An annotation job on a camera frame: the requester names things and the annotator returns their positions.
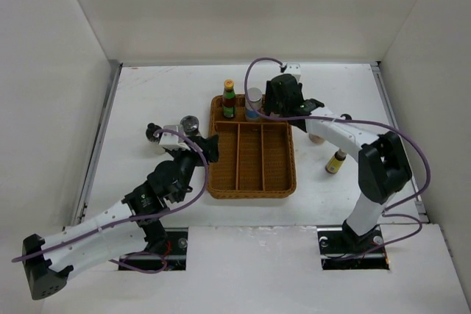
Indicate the white bead jar silver lid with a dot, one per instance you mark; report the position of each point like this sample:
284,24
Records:
253,104

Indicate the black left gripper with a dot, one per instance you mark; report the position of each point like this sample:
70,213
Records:
208,146

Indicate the clear jar grey lid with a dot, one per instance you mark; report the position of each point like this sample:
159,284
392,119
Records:
190,125

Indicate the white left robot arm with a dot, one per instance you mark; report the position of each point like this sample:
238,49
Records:
131,225

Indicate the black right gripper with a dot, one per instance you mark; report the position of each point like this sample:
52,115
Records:
270,96

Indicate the pink cap spice shaker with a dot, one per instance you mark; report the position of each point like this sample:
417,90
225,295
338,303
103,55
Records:
316,139

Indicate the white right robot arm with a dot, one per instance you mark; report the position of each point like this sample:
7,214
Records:
383,168

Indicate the small yellow label bottle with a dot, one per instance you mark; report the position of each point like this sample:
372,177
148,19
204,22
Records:
336,161

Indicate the red sauce bottle yellow cap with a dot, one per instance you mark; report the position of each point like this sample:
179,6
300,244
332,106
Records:
229,100

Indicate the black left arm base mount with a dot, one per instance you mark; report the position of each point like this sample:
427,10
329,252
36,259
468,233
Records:
170,254

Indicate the white bottle black cap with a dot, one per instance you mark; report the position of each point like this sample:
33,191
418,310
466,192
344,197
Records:
154,139

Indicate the brown wicker divided tray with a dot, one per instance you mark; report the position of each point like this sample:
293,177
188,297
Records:
256,159

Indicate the slim dark pepper bottle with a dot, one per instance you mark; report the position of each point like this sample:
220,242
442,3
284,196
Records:
346,117

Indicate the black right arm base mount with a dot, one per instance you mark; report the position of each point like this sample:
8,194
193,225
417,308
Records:
337,253

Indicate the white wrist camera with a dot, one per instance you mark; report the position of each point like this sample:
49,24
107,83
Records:
293,69
172,138

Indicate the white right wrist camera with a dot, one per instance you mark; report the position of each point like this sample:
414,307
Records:
293,69

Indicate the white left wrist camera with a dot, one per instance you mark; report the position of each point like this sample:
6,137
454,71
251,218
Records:
172,138

